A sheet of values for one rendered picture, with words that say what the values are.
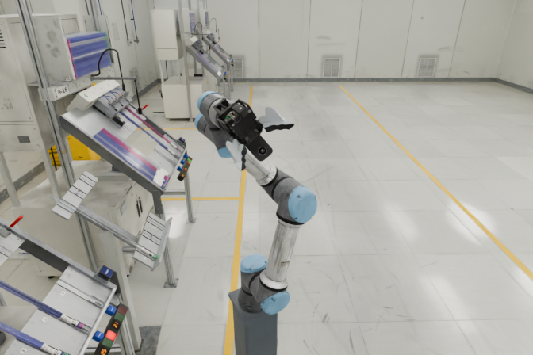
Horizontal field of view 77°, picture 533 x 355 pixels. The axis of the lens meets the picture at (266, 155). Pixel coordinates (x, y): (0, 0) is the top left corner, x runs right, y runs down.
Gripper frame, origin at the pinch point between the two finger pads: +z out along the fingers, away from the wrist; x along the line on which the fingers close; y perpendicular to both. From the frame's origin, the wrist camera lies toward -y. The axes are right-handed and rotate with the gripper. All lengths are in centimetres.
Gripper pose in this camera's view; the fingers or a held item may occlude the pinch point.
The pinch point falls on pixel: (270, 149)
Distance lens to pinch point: 70.7
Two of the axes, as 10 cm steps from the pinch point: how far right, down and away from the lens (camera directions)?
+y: -4.7, -6.6, -5.9
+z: 4.8, 3.7, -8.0
